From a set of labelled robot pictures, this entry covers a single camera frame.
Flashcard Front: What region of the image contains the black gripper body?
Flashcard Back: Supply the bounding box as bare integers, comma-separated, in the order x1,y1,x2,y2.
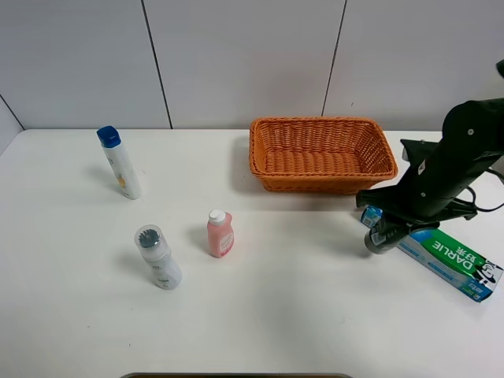
356,139,478,225

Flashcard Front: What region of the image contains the black face wash tube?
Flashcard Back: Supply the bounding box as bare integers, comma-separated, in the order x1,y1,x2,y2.
364,218,411,254

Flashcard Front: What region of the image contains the green blue toothpaste box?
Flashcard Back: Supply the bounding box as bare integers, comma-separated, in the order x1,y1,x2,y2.
398,229,503,302

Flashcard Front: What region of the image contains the orange wicker basket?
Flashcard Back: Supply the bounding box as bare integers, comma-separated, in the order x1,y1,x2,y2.
249,117,398,195

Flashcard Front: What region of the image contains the pink bottle white cap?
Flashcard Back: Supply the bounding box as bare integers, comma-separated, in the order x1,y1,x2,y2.
207,209,235,258

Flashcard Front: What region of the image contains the white bottle clear brush cap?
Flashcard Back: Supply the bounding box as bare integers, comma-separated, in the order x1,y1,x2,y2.
134,224,182,290

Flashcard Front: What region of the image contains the white bottle blue cap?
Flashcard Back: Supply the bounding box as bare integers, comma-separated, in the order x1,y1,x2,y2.
96,126,142,200

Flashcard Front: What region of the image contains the black cable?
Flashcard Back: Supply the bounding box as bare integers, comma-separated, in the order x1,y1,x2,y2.
464,167,504,213

